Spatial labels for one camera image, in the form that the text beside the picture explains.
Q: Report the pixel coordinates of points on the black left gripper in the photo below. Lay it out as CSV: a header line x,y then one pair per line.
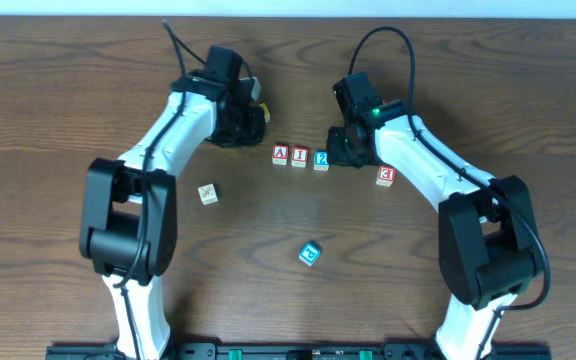
x,y
243,129

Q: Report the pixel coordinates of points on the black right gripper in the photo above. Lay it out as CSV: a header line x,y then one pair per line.
x,y
346,148

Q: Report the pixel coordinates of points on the blue question mark block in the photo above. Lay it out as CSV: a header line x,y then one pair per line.
x,y
321,161

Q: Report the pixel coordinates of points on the red letter A block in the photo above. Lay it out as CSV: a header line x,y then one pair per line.
x,y
280,154

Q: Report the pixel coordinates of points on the red letter I block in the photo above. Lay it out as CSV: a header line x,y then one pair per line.
x,y
299,157

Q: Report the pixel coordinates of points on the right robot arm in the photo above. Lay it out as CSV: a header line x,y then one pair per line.
x,y
489,248

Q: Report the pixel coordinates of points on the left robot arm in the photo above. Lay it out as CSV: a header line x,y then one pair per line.
x,y
129,217

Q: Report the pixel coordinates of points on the yellow top block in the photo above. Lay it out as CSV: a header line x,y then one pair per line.
x,y
267,115

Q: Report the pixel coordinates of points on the red number 3 block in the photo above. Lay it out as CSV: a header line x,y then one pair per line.
x,y
385,176

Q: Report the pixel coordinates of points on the plain wooden picture block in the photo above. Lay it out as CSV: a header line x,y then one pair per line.
x,y
209,193

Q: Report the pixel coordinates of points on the blue tilted letter block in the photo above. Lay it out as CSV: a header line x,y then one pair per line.
x,y
309,253

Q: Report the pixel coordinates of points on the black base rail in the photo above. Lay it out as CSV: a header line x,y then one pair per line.
x,y
210,351

